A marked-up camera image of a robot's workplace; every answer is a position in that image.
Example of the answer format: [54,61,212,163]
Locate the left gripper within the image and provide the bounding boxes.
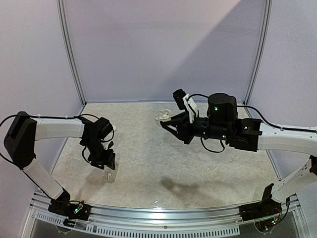
[83,138,115,170]

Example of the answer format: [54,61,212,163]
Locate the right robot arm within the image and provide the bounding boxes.
[155,89,317,216]

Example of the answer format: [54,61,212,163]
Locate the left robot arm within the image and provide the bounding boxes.
[3,111,115,215]

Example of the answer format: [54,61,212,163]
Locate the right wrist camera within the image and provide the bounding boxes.
[173,89,198,123]

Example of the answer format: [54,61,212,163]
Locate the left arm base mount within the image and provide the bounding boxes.
[48,196,92,221]

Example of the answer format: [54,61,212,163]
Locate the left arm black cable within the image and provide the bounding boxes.
[0,113,100,164]

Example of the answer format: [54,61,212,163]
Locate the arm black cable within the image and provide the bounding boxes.
[188,93,317,153]
[0,113,100,164]

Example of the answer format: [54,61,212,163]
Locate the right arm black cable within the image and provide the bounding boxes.
[188,93,317,153]

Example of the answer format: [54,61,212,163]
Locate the aluminium front rail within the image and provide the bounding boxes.
[22,192,309,238]

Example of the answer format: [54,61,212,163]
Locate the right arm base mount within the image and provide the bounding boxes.
[239,183,290,225]

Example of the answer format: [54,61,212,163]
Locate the right aluminium corner post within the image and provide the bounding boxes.
[243,0,272,105]

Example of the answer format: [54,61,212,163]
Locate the aluminium corner post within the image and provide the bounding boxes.
[243,0,272,105]
[56,0,87,106]

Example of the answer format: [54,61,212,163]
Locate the left aluminium corner post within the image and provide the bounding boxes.
[56,0,87,106]

